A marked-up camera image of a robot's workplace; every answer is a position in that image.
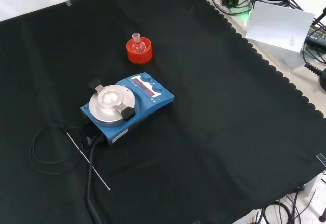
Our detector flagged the clear tape piece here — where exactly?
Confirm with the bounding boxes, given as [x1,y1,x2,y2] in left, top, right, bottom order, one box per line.
[315,153,326,169]

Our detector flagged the clear round-bottom flask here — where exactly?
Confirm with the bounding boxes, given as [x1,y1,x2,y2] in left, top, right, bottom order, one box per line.
[132,32,146,54]

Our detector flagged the orange flask ring stand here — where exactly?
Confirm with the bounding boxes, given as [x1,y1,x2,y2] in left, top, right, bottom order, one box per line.
[126,37,153,65]

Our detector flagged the black table cloth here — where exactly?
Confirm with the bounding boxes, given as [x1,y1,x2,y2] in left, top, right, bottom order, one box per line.
[0,0,326,224]

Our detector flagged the black power adapter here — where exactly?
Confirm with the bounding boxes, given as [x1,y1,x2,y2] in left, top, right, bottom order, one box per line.
[305,24,326,48]

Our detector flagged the black coiled cable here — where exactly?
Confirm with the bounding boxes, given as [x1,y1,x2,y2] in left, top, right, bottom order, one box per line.
[304,62,326,93]

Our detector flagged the dark green cable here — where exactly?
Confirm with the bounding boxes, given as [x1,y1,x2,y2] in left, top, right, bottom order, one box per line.
[212,0,254,16]

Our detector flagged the thin black probe cable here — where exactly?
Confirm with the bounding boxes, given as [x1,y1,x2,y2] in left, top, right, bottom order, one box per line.
[29,121,85,175]

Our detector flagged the thin metal probe rod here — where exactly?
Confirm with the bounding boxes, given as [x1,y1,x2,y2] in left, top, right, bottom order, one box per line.
[65,132,111,191]

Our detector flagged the thick black power cable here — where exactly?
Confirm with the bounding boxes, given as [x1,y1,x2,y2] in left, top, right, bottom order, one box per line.
[86,134,105,224]

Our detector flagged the grey base plate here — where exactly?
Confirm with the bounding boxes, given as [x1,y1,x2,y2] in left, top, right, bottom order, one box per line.
[254,40,326,72]

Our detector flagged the heater with blue base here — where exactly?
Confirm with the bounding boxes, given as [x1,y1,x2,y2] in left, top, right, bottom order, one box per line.
[80,72,175,147]

